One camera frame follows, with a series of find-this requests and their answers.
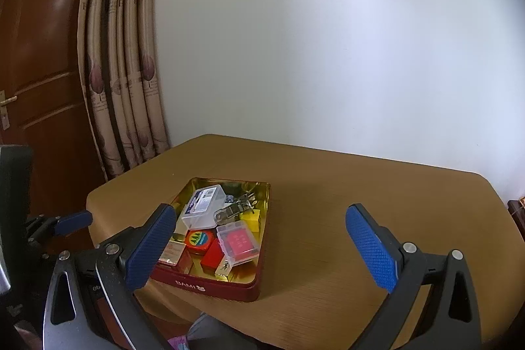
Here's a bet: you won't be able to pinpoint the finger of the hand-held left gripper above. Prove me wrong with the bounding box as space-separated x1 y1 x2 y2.
25 211 94 248

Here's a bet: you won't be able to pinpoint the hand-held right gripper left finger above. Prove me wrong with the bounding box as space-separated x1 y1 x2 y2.
41 203 178 350

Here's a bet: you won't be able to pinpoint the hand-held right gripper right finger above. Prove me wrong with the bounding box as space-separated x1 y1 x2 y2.
345 203 481 350

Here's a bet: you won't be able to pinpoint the small red label box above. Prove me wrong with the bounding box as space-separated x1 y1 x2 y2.
176 248 194 275

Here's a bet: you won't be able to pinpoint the orange tape measure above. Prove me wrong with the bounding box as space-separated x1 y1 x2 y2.
184 229 217 254

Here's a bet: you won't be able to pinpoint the red block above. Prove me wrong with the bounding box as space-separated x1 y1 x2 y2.
200 238 225 269

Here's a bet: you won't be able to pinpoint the clear box white contents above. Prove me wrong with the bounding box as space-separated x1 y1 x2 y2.
178 186 228 230

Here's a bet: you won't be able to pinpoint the cream printed block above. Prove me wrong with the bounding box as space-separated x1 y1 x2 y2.
214 257 235 280

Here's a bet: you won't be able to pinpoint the clear box red contents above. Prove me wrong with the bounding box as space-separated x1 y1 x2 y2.
215 221 262 264

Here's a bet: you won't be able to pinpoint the large metal clip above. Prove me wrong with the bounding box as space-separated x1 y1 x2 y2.
212 192 259 223

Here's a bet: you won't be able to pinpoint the red tin box gold inside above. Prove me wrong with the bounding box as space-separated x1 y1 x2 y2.
150 177 272 302

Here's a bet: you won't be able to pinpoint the brown wooden door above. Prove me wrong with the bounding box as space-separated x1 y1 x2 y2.
0 0 109 252

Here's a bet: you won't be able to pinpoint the person's leg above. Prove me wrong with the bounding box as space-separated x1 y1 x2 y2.
186 313 263 350

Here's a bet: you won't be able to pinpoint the beige patterned curtain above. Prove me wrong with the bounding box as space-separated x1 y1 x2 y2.
77 0 171 180

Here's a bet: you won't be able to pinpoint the dark wooden furniture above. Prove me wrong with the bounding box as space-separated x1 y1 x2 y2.
507 196 525 244

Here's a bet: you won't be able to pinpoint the brass door handle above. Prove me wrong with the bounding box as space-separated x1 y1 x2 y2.
0 90 18 129

